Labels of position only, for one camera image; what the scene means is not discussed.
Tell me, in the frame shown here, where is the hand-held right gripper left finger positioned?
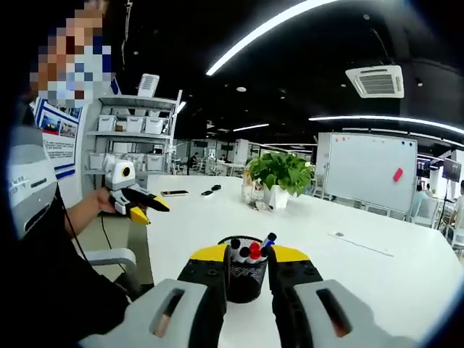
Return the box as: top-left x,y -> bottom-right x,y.
78,243 -> 232,348

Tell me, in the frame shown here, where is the blue cap whiteboard marker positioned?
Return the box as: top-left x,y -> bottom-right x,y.
260,232 -> 278,251

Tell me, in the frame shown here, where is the white chest-worn device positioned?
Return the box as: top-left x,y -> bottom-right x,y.
7,125 -> 59,240

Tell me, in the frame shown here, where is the black cable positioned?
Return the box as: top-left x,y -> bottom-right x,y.
56,183 -> 128,287

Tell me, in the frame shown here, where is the white whiteboard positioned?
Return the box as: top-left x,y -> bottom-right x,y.
323,131 -> 419,214

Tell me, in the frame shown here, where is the person's left hand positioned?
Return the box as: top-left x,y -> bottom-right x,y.
82,188 -> 119,215

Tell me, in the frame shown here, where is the ceiling air conditioner vent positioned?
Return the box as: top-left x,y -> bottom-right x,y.
344,65 -> 405,99

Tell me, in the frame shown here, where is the black mesh pen holder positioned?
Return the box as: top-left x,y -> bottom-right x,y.
217,235 -> 269,304

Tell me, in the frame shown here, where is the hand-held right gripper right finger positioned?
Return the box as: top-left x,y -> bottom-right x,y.
267,244 -> 418,348

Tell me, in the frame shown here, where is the green potted plant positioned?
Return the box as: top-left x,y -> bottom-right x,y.
246,151 -> 315,197

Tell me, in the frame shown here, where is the white table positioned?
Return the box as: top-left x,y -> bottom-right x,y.
144,175 -> 460,348

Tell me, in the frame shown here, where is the black cap whiteboard marker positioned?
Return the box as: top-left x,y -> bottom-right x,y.
230,238 -> 249,262

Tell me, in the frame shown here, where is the blue white wall poster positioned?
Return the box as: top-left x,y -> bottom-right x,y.
34,78 -> 120,181

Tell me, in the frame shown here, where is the grey office chair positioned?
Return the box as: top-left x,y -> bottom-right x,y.
83,247 -> 138,276

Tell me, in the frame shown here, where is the white plant pot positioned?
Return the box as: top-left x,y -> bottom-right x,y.
262,183 -> 299,210

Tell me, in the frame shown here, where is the long ceiling light strip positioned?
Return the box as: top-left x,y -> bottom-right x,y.
205,0 -> 340,77

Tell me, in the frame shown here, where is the clear glass jar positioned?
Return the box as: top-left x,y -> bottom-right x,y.
241,177 -> 266,210

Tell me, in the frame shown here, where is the grey metal storage shelf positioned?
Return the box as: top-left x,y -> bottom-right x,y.
83,88 -> 184,189

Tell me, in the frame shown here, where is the person operator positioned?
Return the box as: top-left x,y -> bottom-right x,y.
7,181 -> 133,348

